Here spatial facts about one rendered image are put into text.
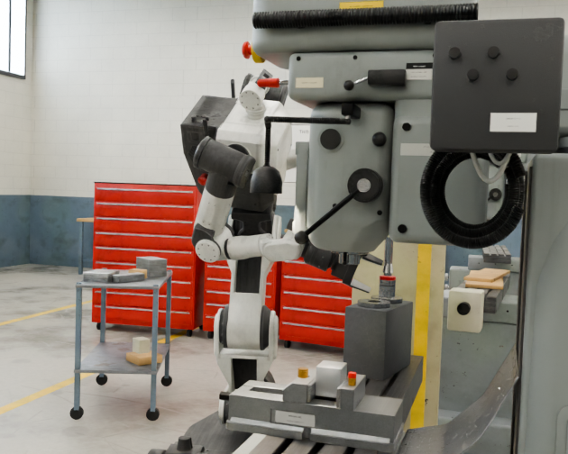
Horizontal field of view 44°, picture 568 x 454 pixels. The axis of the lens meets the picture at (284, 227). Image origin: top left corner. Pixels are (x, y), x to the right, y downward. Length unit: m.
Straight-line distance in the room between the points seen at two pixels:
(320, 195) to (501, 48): 0.51
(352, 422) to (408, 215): 0.43
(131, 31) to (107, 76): 0.83
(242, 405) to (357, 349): 0.53
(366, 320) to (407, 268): 1.41
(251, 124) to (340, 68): 0.69
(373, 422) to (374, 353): 0.51
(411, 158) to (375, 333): 0.63
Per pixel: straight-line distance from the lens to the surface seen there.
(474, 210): 1.44
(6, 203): 12.64
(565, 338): 1.40
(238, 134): 2.10
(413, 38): 1.48
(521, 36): 1.22
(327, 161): 1.51
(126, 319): 7.09
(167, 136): 11.81
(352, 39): 1.50
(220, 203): 2.06
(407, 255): 3.32
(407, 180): 1.45
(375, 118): 1.50
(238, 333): 2.25
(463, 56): 1.22
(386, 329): 1.92
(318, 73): 1.51
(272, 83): 1.76
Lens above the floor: 1.44
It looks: 3 degrees down
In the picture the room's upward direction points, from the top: 2 degrees clockwise
